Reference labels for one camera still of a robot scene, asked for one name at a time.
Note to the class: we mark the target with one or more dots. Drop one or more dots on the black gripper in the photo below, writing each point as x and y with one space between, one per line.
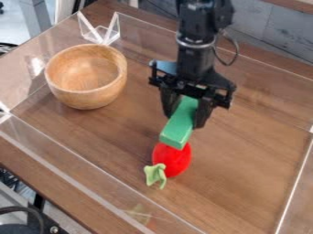
190 76

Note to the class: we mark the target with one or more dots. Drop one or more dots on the green rectangular block stick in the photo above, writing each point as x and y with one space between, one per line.
178 128

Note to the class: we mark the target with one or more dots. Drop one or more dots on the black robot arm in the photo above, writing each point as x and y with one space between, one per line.
202 19

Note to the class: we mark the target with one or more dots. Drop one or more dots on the brown wooden bowl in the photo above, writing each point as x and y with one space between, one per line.
87 75

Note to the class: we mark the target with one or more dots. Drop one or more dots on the red plush strawberry toy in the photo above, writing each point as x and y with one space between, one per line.
169 163

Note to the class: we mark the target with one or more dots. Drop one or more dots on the clear acrylic tray enclosure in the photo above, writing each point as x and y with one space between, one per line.
249 183

